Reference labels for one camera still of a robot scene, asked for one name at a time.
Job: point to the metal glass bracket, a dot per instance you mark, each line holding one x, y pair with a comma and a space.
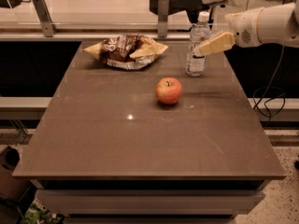
163, 7
42, 12

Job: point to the glass partition panel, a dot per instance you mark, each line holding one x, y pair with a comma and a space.
111, 14

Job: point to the left metal glass bracket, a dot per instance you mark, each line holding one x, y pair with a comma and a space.
42, 12

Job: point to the red apple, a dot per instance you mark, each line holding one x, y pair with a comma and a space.
168, 90

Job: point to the black object on far desk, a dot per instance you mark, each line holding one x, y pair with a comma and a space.
12, 3

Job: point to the green patterned bag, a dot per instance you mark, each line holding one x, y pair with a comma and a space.
38, 213

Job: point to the clear plastic water bottle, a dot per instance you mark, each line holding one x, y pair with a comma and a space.
200, 32

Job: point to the brown cardboard box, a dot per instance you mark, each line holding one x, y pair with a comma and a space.
16, 195

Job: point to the brown crumpled chip bag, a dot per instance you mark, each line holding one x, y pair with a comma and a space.
128, 52

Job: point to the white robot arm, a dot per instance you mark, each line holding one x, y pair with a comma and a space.
279, 25

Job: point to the middle metal glass bracket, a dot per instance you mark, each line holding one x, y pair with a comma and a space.
163, 7

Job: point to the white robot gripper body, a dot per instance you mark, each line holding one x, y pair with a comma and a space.
245, 27

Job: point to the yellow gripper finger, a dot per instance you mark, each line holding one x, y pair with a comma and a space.
219, 42

